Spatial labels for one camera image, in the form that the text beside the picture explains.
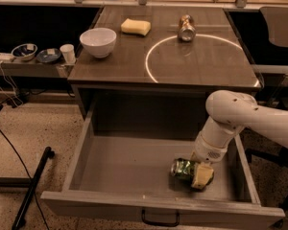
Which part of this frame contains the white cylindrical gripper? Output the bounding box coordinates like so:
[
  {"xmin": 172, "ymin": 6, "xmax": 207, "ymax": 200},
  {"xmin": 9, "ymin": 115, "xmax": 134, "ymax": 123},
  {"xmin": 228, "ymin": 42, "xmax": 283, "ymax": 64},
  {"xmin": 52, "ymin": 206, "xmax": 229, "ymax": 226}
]
[{"xmin": 191, "ymin": 132, "xmax": 228, "ymax": 190}]

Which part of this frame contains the crushed green soda can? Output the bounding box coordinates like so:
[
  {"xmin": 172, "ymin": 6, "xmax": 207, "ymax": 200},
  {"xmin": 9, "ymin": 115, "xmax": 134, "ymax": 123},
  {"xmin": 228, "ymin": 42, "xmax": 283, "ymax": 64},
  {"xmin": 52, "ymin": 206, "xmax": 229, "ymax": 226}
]
[{"xmin": 170, "ymin": 158, "xmax": 196, "ymax": 181}]

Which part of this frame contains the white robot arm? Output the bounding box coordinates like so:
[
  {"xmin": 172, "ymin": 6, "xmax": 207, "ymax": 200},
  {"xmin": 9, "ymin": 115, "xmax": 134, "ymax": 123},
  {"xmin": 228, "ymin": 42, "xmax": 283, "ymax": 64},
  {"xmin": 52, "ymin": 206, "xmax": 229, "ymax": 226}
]
[{"xmin": 191, "ymin": 90, "xmax": 288, "ymax": 190}]

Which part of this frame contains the open grey top drawer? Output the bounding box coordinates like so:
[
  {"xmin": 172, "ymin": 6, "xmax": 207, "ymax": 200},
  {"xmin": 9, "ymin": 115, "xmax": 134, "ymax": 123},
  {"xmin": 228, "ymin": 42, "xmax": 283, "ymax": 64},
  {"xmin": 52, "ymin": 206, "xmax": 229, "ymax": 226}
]
[{"xmin": 41, "ymin": 96, "xmax": 284, "ymax": 230}]

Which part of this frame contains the wooden cabinet with dark top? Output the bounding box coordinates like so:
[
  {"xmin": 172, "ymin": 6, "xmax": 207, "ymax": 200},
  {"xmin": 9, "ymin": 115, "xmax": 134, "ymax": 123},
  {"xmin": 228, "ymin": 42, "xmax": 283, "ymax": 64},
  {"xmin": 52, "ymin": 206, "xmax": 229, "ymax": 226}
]
[{"xmin": 68, "ymin": 6, "xmax": 261, "ymax": 115}]

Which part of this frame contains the yellow sponge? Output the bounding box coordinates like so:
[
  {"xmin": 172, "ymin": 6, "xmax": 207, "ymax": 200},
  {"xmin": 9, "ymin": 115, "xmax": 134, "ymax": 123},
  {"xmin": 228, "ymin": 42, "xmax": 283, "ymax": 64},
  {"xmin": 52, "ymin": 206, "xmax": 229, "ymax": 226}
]
[{"xmin": 121, "ymin": 18, "xmax": 151, "ymax": 36}]

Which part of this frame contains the white bowl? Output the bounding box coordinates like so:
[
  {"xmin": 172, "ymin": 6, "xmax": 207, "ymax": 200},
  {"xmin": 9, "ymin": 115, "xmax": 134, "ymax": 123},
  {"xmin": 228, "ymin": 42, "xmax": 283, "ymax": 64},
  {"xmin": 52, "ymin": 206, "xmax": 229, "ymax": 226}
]
[{"xmin": 80, "ymin": 28, "xmax": 116, "ymax": 58}]

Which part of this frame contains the small white paper cup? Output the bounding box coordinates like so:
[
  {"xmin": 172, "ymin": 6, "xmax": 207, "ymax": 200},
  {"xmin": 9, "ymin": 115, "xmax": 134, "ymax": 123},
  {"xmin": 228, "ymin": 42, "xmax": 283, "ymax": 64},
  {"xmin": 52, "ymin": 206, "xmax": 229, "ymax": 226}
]
[{"xmin": 60, "ymin": 44, "xmax": 76, "ymax": 64}]

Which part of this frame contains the black stand leg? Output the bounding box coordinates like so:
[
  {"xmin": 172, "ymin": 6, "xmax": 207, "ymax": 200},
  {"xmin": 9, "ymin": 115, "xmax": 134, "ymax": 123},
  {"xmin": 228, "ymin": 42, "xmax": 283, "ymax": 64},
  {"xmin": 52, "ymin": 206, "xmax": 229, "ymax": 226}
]
[{"xmin": 12, "ymin": 147, "xmax": 55, "ymax": 230}]

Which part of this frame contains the dark blue saucer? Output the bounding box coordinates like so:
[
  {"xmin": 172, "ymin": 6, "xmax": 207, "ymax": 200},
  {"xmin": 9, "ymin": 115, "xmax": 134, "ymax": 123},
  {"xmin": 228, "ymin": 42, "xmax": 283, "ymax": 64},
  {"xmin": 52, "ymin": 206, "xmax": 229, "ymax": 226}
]
[{"xmin": 36, "ymin": 48, "xmax": 61, "ymax": 63}]

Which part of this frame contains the white power strip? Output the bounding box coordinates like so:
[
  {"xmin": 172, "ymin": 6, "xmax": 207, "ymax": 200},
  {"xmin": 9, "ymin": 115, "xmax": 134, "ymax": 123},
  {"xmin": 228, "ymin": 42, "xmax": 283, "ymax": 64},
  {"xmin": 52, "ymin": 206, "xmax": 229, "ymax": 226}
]
[{"xmin": 0, "ymin": 53, "xmax": 13, "ymax": 61}]

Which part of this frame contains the black drawer handle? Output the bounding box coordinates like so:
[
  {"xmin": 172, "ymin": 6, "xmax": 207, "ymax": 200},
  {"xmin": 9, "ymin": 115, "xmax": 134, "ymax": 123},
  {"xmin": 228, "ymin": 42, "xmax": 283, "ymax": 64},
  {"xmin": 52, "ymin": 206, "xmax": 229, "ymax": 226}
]
[{"xmin": 141, "ymin": 209, "xmax": 180, "ymax": 227}]

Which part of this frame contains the black floor cable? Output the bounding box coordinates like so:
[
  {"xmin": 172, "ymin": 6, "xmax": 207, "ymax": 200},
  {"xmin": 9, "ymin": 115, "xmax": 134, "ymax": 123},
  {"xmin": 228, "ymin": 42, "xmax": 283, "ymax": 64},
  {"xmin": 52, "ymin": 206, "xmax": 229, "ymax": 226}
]
[{"xmin": 0, "ymin": 121, "xmax": 51, "ymax": 230}]

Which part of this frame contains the white cable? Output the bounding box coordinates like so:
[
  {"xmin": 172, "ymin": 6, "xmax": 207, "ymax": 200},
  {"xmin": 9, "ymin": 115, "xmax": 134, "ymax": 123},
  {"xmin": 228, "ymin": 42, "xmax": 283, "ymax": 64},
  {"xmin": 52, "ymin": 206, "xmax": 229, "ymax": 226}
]
[{"xmin": 0, "ymin": 60, "xmax": 24, "ymax": 107}]

